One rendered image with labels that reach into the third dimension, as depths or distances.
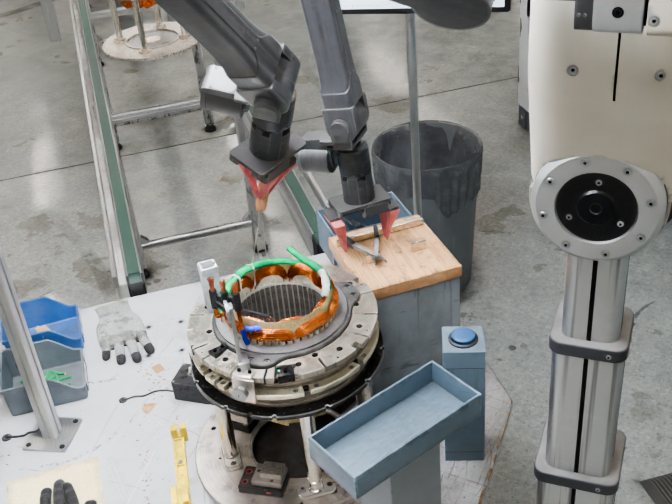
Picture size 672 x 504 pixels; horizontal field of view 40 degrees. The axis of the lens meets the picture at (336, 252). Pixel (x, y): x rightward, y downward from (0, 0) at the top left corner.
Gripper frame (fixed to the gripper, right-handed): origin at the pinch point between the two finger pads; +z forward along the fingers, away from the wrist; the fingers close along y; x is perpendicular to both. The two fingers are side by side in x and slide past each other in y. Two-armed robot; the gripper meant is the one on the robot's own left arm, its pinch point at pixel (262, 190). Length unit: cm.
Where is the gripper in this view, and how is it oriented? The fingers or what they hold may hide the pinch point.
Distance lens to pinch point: 141.1
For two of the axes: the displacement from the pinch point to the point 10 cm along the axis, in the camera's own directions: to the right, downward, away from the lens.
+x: 7.7, 5.6, -3.1
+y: -6.2, 5.3, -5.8
